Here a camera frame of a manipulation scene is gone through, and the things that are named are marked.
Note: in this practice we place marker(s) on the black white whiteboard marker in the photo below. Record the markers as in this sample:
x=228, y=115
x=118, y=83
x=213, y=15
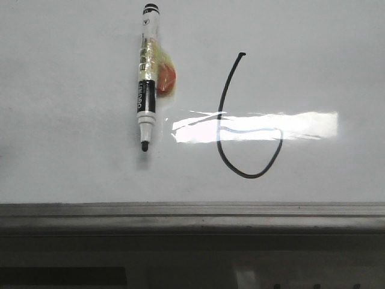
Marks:
x=148, y=74

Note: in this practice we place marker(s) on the red magnet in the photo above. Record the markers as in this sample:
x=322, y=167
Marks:
x=166, y=75

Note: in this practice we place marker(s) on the white whiteboard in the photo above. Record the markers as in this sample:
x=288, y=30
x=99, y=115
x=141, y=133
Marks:
x=275, y=101

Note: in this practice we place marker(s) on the grey aluminium whiteboard frame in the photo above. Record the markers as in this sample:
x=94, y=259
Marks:
x=191, y=218

